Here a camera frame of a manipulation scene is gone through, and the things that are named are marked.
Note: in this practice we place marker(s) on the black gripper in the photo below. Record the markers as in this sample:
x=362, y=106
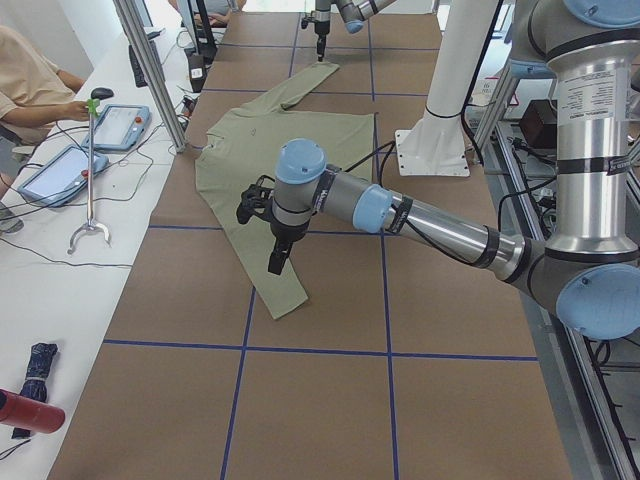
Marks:
x=320, y=28
x=285, y=233

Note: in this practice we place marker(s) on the olive green long-sleeve shirt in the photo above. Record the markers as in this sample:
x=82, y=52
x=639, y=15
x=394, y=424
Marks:
x=245, y=143

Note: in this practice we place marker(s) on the black monitor stand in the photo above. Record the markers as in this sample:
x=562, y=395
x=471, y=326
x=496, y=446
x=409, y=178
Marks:
x=201, y=55

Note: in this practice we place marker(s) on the far blue teach pendant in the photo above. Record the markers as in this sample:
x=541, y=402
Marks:
x=117, y=128

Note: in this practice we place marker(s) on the blue teach pendant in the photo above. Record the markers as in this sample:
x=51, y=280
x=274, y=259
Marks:
x=60, y=180
x=117, y=128

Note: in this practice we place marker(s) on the black computer mouse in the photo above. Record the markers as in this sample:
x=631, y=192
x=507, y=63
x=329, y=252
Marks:
x=101, y=93

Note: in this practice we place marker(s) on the black box device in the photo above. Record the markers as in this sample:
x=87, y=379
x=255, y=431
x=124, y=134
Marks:
x=539, y=124

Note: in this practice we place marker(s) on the near blue teach pendant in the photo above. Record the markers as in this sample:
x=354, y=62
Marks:
x=60, y=180

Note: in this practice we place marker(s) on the silver reacher grabber tool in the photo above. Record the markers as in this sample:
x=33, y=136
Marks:
x=91, y=225

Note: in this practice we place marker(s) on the folded dark blue umbrella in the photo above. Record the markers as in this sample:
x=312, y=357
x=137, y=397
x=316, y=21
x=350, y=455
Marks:
x=38, y=371

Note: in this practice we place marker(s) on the seated person in beige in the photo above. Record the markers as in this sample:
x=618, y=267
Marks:
x=35, y=92

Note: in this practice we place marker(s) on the red cylindrical bottle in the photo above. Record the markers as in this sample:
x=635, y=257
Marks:
x=29, y=414

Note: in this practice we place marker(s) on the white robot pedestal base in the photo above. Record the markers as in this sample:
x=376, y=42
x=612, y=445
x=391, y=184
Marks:
x=435, y=145

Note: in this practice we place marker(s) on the aluminium frame post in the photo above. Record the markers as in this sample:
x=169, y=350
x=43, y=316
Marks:
x=132, y=25

